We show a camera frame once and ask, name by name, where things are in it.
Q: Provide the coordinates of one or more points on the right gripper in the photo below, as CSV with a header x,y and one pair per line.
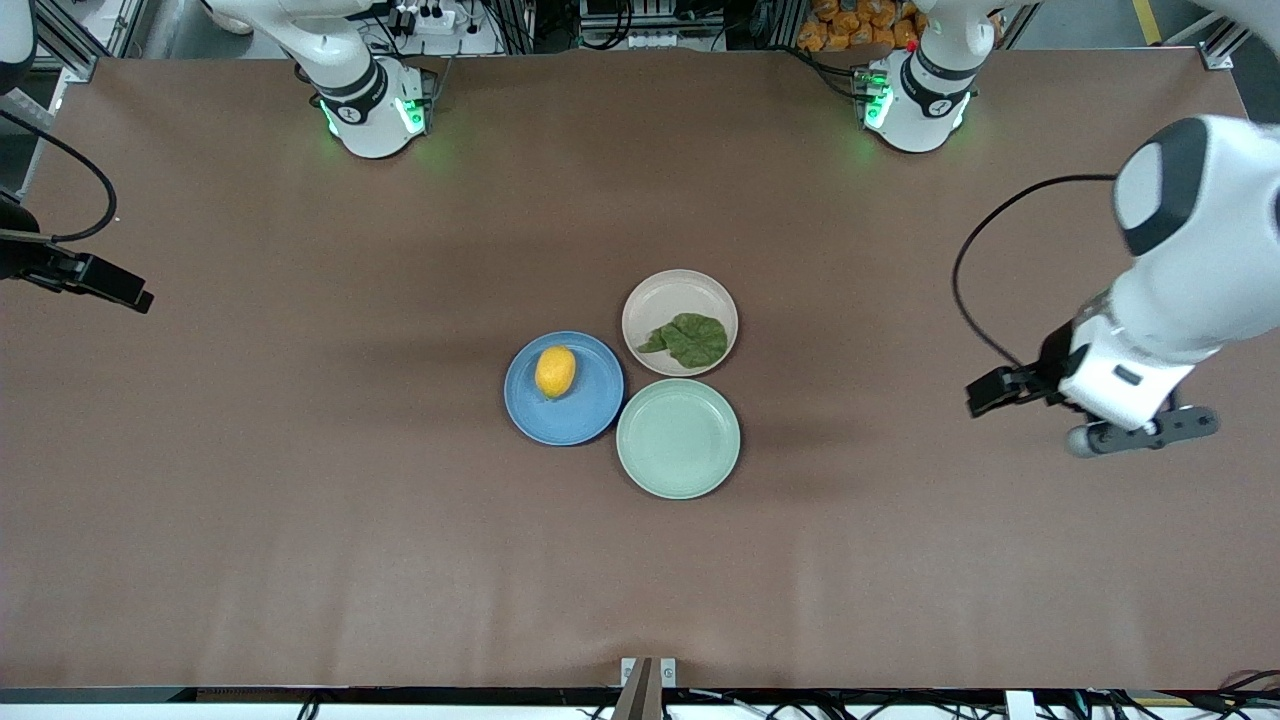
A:
x,y
22,257

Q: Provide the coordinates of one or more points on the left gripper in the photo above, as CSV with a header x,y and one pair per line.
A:
x,y
1047,369

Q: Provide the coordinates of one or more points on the green lettuce leaf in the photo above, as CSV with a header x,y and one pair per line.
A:
x,y
695,340

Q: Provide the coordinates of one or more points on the yellow lemon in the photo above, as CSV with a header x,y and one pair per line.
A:
x,y
555,371

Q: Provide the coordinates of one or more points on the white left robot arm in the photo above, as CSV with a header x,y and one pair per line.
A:
x,y
1200,250

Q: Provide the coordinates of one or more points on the pale green plate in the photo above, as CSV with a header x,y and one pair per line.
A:
x,y
678,438

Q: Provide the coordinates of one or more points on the beige plate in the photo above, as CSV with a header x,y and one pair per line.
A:
x,y
670,295

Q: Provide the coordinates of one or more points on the bag of oranges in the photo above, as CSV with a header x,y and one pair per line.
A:
x,y
860,25

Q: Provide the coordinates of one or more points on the blue plate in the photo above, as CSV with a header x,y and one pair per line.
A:
x,y
585,410

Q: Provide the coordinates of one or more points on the white power strip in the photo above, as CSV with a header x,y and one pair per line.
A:
x,y
435,18
655,40

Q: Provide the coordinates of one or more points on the aluminium frame profile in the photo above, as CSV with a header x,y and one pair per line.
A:
x,y
1225,45
70,50

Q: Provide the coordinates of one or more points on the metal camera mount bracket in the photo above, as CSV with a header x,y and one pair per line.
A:
x,y
648,680

